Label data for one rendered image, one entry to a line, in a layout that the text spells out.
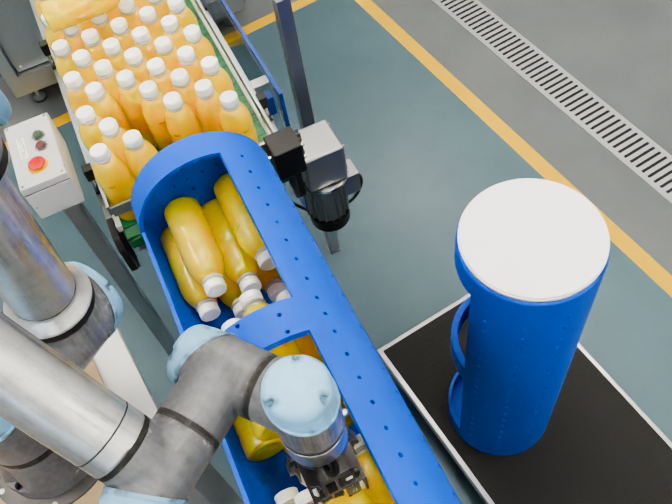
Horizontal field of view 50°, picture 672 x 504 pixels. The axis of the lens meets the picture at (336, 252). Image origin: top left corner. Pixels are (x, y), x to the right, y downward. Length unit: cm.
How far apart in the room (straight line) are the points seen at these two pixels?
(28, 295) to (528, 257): 86
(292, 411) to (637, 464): 158
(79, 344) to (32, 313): 9
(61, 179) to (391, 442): 92
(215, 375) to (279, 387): 8
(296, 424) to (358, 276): 186
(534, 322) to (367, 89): 193
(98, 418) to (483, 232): 87
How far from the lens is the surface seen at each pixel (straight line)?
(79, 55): 183
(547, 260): 136
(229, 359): 77
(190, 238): 132
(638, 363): 247
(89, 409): 72
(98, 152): 158
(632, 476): 218
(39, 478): 113
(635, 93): 318
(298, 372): 73
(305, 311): 110
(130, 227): 170
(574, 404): 221
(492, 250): 136
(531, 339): 145
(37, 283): 92
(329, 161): 178
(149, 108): 168
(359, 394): 104
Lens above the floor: 217
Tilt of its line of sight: 56 degrees down
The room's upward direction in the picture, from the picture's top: 12 degrees counter-clockwise
